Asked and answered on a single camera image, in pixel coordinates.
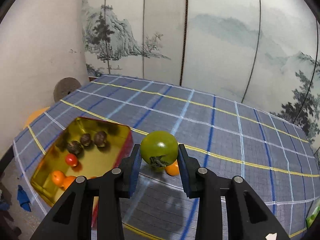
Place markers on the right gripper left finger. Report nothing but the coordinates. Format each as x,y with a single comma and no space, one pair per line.
71,216

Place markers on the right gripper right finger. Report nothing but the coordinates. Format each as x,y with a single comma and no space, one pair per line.
247,215

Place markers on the brown water chestnut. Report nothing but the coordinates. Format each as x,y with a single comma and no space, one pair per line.
75,147
100,139
85,139

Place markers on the green tomato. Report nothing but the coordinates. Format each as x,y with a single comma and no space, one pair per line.
159,149

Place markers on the orange cherry tomato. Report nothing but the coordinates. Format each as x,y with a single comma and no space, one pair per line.
58,178
67,182
173,169

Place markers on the blue cloth rag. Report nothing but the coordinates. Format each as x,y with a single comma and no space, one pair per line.
23,199

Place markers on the green white tissue pack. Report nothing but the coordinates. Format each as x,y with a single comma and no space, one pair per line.
313,212

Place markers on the red cherry tomato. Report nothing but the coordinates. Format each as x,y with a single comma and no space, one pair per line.
71,160

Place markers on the red gold tin box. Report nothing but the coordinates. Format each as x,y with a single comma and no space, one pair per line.
92,162

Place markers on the orange plastic stool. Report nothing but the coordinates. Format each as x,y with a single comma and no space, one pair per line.
34,115

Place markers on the round stone millstone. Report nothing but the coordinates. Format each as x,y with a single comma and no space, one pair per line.
65,87

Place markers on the painted folding screen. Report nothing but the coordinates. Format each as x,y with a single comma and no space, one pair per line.
263,53

